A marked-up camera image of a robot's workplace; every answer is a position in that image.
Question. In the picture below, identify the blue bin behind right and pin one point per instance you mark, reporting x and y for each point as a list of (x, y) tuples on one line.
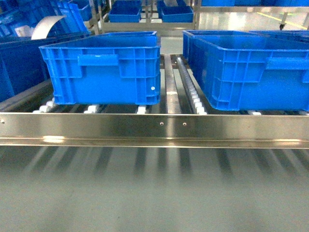
[(190, 35)]

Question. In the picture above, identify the blue bin behind left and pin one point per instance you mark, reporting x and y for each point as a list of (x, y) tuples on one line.
[(131, 33)]

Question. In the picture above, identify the steel shelf rack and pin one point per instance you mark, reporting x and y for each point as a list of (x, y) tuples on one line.
[(32, 117)]

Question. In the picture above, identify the blue bin right front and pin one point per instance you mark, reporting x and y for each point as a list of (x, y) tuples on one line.
[(252, 72)]

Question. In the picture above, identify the white roller track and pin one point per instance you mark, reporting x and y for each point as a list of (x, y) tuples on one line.
[(195, 101)]

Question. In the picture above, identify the blue bin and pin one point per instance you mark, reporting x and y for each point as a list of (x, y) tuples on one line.
[(125, 11), (131, 33), (190, 35), (21, 62), (252, 72), (181, 13), (105, 70)]

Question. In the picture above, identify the far blue bin right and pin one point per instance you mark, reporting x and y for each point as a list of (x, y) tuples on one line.
[(181, 13)]

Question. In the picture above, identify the blue bin left front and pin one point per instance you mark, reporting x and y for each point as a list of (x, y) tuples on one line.
[(105, 70)]

